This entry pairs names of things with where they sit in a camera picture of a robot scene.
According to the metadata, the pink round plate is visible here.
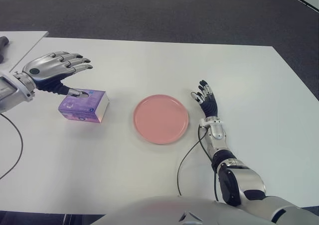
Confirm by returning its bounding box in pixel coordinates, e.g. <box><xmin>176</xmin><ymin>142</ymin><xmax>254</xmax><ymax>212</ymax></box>
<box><xmin>133</xmin><ymin>94</ymin><xmax>189</xmax><ymax>145</ymax></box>

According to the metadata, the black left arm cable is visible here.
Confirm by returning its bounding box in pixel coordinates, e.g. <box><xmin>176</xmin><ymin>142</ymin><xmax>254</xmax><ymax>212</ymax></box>
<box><xmin>0</xmin><ymin>113</ymin><xmax>24</xmax><ymax>180</ymax></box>

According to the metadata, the black handle-shaped object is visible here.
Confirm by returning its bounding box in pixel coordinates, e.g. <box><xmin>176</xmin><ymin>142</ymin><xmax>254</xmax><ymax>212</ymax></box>
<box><xmin>0</xmin><ymin>36</ymin><xmax>10</xmax><ymax>63</ymax></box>

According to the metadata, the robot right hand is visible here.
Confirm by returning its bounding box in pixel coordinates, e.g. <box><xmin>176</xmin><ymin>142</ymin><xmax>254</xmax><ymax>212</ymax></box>
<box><xmin>190</xmin><ymin>80</ymin><xmax>219</xmax><ymax>117</ymax></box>

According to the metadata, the grey robot torso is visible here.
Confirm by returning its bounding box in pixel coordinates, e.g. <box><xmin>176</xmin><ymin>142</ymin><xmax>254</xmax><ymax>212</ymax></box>
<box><xmin>92</xmin><ymin>196</ymin><xmax>272</xmax><ymax>225</ymax></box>

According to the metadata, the purple tissue paper pack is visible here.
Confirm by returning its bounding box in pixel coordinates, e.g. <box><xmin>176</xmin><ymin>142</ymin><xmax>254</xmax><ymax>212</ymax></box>
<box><xmin>58</xmin><ymin>88</ymin><xmax>110</xmax><ymax>123</ymax></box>

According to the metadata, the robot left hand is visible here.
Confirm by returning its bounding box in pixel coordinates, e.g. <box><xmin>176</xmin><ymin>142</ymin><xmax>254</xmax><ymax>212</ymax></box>
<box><xmin>21</xmin><ymin>51</ymin><xmax>94</xmax><ymax>98</ymax></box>

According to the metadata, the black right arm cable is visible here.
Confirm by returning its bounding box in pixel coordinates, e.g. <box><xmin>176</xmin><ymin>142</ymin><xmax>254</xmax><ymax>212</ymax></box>
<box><xmin>176</xmin><ymin>126</ymin><xmax>220</xmax><ymax>202</ymax></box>

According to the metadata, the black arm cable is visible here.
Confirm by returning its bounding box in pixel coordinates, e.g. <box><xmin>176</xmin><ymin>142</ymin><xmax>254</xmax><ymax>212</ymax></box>
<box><xmin>176</xmin><ymin>126</ymin><xmax>220</xmax><ymax>202</ymax></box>
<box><xmin>0</xmin><ymin>113</ymin><xmax>24</xmax><ymax>180</ymax></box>

